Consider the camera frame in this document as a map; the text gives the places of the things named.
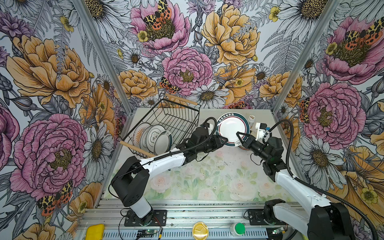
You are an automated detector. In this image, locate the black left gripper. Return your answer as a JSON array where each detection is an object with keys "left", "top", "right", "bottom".
[{"left": 197, "top": 134, "right": 229, "bottom": 153}]

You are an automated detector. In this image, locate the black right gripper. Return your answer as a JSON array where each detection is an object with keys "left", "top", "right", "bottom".
[{"left": 236, "top": 132, "right": 271, "bottom": 162}]

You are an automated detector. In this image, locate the grey rimmed back plate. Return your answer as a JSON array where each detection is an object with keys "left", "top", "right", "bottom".
[{"left": 216, "top": 112, "right": 251, "bottom": 147}]

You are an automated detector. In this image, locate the black wire dish rack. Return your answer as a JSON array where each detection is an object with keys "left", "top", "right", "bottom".
[{"left": 120, "top": 94, "right": 201, "bottom": 158}]

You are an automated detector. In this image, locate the large white back plate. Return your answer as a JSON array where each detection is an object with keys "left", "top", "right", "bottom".
[{"left": 139, "top": 125, "right": 166, "bottom": 153}]

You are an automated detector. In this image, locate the dark rimmed back plate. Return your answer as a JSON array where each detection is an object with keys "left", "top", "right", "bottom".
[{"left": 154, "top": 131, "right": 173, "bottom": 155}]

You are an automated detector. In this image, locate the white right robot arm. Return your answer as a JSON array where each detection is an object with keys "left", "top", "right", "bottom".
[{"left": 236, "top": 132, "right": 356, "bottom": 240}]

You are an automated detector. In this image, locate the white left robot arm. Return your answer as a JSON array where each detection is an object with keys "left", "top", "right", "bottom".
[{"left": 110, "top": 123, "right": 228, "bottom": 226}]

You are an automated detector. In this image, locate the white pill bottle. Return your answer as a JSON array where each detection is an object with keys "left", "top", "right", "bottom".
[{"left": 248, "top": 115, "right": 255, "bottom": 127}]

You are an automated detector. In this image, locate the brown patterned back plate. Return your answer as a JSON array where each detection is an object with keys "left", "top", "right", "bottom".
[{"left": 132, "top": 122, "right": 151, "bottom": 148}]

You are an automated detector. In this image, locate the green push button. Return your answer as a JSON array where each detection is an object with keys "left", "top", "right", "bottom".
[{"left": 230, "top": 223, "right": 246, "bottom": 237}]

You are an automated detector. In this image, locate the small green circuit board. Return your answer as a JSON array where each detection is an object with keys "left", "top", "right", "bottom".
[{"left": 136, "top": 229, "right": 158, "bottom": 239}]

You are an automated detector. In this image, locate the yellow sponge block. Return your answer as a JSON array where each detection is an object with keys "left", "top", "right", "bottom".
[{"left": 85, "top": 224, "right": 105, "bottom": 240}]

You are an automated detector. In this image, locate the black corrugated cable conduit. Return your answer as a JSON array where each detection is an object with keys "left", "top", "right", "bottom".
[{"left": 266, "top": 119, "right": 379, "bottom": 240}]

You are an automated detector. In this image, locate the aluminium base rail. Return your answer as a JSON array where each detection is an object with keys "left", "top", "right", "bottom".
[{"left": 73, "top": 198, "right": 313, "bottom": 240}]

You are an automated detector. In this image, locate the aluminium right corner post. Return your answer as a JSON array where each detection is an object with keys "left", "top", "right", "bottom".
[{"left": 272, "top": 0, "right": 341, "bottom": 114}]

